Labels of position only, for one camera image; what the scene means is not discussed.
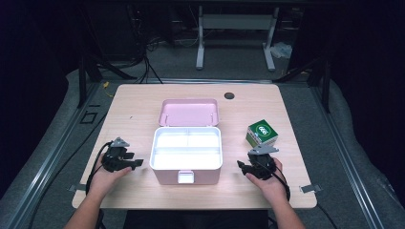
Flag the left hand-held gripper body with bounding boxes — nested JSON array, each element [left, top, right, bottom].
[[101, 136, 137, 174]]

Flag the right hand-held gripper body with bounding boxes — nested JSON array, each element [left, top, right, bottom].
[[246, 145, 280, 181]]

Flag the green and white carton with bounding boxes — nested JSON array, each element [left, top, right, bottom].
[[245, 118, 279, 149]]

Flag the white tray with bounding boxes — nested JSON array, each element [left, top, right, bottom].
[[150, 127, 223, 171]]

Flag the pink storage box with lid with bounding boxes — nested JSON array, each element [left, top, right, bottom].
[[149, 97, 224, 186]]

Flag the person's right hand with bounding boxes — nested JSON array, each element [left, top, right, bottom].
[[245, 157, 290, 206]]

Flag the person's left hand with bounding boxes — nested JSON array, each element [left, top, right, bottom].
[[87, 154, 134, 200]]

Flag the person's dark clothing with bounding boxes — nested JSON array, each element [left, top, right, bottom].
[[122, 209, 270, 229]]

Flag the black metal stand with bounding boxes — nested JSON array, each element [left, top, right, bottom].
[[273, 56, 332, 113], [77, 52, 139, 110]]

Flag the white plastic bag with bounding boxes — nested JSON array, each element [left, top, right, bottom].
[[271, 42, 293, 60]]

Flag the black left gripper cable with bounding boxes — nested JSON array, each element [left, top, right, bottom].
[[84, 140, 113, 196]]

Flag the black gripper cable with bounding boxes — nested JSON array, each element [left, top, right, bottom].
[[84, 140, 113, 196], [260, 161, 291, 202]]

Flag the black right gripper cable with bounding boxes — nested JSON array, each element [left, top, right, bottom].
[[260, 161, 291, 202]]

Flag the grey metal table bracket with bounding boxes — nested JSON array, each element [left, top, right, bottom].
[[67, 183, 88, 193], [299, 183, 323, 194]]

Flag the aluminium floor rail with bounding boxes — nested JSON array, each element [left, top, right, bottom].
[[0, 83, 103, 229], [309, 85, 387, 229]]

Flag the bundle of black floor cables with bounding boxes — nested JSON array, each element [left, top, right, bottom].
[[126, 34, 164, 85]]

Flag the white metal desk frame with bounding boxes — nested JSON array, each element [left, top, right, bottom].
[[195, 5, 281, 72]]

